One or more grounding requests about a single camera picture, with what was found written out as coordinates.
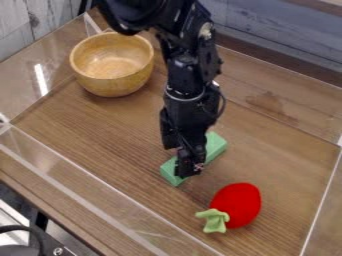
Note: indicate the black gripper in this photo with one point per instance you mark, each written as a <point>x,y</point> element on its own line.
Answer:
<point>186,119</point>

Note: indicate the green rectangular block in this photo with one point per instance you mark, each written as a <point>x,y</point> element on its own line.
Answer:
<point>216,147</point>

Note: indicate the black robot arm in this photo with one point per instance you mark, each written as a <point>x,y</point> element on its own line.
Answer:
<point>186,34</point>

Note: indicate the brown wooden bowl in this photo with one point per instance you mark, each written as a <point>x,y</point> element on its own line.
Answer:
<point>113,64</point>

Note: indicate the red plush strawberry toy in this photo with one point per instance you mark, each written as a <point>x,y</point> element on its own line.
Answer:
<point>234,208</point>

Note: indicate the clear acrylic tray wall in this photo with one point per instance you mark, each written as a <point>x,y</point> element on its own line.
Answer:
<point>114,224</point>

